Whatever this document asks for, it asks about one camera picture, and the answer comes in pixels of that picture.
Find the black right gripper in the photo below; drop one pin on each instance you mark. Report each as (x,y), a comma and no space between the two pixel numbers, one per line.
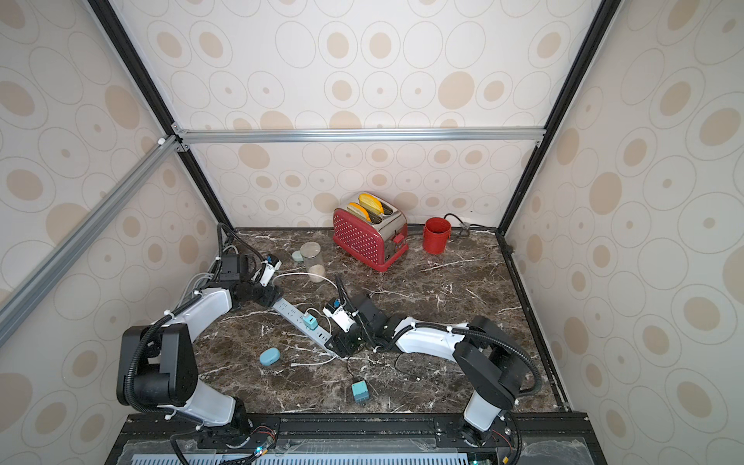
(349,337)

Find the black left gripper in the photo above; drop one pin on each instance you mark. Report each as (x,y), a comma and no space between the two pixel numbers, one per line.
(268,294)

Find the teal charger with black cable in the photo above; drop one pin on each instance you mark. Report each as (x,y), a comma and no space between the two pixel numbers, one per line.
(361,389)

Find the teal charger with white cable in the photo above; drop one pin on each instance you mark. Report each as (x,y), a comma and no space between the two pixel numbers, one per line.
(310,321)

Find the white power strip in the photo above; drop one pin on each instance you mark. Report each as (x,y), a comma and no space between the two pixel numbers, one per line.
(283,307)

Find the blue earbud case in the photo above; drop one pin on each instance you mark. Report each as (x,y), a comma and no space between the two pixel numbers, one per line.
(270,357)

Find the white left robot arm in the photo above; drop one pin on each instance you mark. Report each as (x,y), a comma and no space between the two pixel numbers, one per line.
(158,371)

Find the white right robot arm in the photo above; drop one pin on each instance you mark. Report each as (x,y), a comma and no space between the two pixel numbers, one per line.
(496,366)

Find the clear jar with rice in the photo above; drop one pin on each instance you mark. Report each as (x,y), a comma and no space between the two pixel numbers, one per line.
(313,261)

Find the red polka dot toaster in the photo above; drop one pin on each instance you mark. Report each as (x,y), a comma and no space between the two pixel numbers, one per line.
(377,244)

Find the red plastic cup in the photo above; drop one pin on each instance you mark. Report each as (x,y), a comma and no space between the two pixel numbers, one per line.
(437,232)

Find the yellow toast slice front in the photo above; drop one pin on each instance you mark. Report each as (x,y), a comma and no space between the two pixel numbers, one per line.
(359,211)

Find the yellow toast slice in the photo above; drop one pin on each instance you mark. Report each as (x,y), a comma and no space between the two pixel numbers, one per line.
(359,211)
(371,203)

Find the yellow toast slice back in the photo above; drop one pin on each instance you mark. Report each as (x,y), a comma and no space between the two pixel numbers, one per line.
(371,203)

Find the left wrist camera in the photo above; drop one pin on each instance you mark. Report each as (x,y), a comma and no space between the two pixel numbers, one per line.
(270,265)

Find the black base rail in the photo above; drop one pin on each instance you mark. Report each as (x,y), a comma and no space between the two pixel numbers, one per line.
(553,438)

